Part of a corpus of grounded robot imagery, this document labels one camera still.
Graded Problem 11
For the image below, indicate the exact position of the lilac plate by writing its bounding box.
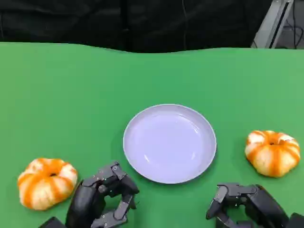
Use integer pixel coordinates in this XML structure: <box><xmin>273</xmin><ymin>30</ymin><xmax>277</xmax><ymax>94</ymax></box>
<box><xmin>123</xmin><ymin>103</ymin><xmax>217</xmax><ymax>185</ymax></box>

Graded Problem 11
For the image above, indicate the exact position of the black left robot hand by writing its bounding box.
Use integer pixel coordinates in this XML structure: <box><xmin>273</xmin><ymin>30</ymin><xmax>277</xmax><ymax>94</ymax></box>
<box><xmin>65</xmin><ymin>161</ymin><xmax>140</xmax><ymax>228</ymax></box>

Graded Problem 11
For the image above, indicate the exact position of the orange white toy bread roll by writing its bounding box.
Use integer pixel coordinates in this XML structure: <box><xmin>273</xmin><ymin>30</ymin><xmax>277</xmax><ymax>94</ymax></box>
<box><xmin>245</xmin><ymin>130</ymin><xmax>301</xmax><ymax>178</ymax></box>
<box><xmin>17</xmin><ymin>157</ymin><xmax>78</xmax><ymax>211</ymax></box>

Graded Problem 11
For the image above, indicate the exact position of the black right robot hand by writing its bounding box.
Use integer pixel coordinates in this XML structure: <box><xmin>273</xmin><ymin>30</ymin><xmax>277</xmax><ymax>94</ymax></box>
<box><xmin>205</xmin><ymin>182</ymin><xmax>290</xmax><ymax>228</ymax></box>

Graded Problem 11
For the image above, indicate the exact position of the green table cloth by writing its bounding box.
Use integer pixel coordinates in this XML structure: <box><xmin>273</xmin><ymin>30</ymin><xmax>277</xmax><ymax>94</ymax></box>
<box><xmin>0</xmin><ymin>41</ymin><xmax>304</xmax><ymax>228</ymax></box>

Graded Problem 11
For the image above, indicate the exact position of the black floor cable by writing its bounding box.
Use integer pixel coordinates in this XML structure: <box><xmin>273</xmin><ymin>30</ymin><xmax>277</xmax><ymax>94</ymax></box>
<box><xmin>284</xmin><ymin>19</ymin><xmax>304</xmax><ymax>49</ymax></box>

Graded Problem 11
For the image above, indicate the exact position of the black backdrop curtain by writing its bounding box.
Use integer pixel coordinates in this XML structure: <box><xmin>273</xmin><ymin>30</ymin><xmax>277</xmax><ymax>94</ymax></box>
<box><xmin>0</xmin><ymin>0</ymin><xmax>271</xmax><ymax>53</ymax></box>

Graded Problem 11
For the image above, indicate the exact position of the silver aluminium frame post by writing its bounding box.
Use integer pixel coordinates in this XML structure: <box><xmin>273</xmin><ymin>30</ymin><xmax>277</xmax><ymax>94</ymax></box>
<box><xmin>254</xmin><ymin>0</ymin><xmax>297</xmax><ymax>49</ymax></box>

